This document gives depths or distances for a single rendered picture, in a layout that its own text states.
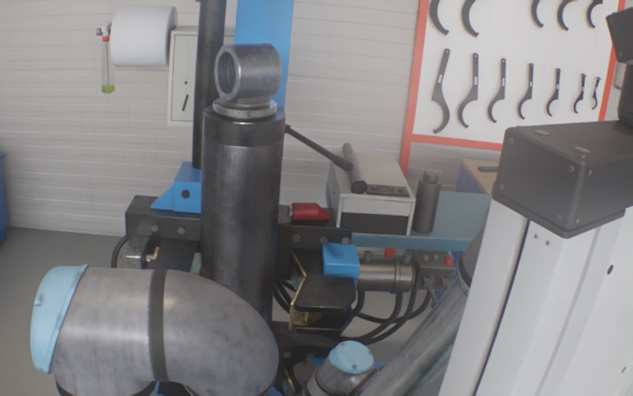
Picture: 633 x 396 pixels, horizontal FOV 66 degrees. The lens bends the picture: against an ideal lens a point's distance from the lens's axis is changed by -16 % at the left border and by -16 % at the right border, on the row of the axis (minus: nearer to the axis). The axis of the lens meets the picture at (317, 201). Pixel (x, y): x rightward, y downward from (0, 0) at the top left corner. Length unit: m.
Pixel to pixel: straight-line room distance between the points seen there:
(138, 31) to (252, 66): 0.99
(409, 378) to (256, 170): 0.68
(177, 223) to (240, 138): 0.50
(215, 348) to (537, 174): 0.35
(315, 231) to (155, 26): 1.05
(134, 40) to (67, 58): 1.48
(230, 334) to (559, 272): 0.33
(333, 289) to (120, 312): 1.13
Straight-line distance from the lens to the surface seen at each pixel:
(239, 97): 1.40
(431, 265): 1.77
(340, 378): 1.27
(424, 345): 0.94
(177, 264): 1.68
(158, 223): 1.81
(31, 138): 3.97
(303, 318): 1.56
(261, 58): 1.39
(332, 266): 1.69
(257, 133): 1.38
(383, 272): 1.75
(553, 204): 0.31
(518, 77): 3.72
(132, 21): 2.31
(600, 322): 0.45
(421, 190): 1.81
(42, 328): 0.55
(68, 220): 4.10
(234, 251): 1.51
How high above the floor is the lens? 1.85
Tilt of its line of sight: 24 degrees down
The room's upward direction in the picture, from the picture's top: 6 degrees clockwise
